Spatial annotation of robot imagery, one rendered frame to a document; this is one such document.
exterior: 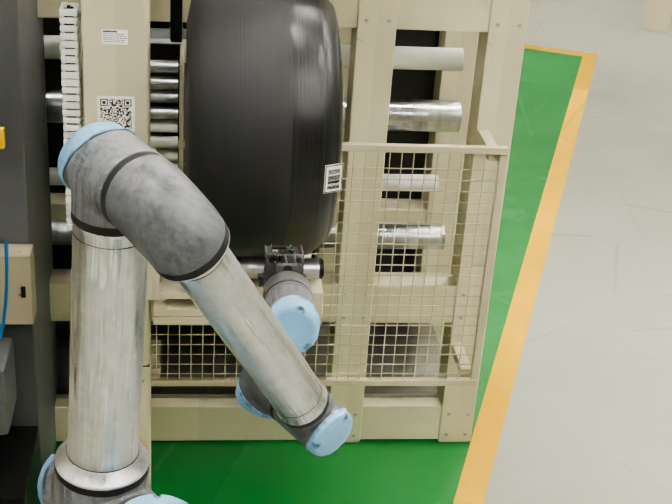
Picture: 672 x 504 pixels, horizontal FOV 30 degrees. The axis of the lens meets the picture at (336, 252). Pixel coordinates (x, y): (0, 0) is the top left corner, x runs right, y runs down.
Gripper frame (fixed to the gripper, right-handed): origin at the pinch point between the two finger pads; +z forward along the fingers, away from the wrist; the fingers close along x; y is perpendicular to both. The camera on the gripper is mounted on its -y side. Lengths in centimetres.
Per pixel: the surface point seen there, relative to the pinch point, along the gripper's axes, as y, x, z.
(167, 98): 18, 23, 64
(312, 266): -7.3, -8.6, 18.7
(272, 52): 39.9, 2.1, 9.0
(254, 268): -7.8, 3.7, 18.4
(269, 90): 33.4, 2.7, 4.8
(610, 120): -57, -191, 363
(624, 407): -88, -119, 111
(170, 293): -12.9, 21.1, 16.6
